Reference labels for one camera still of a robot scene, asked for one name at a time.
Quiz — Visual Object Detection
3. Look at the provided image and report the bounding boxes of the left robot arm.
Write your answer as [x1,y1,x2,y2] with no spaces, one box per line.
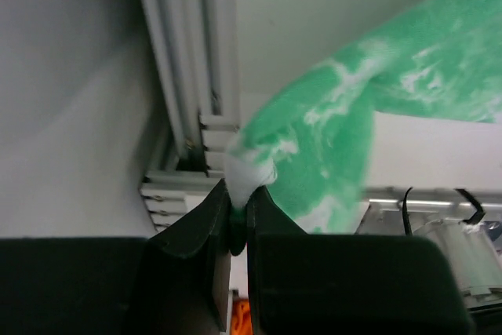
[1,182,501,334]

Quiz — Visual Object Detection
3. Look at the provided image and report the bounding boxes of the aluminium table frame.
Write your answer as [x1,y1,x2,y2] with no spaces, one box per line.
[140,0,241,231]

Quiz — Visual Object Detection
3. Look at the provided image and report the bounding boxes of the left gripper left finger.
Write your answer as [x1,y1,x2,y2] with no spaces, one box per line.
[1,182,231,334]

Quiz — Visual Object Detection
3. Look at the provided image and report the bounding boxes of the green tie-dye trousers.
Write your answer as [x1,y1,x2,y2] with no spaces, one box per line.
[224,0,501,254]

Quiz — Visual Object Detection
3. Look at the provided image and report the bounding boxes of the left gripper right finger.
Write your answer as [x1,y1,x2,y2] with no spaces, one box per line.
[247,188,475,334]

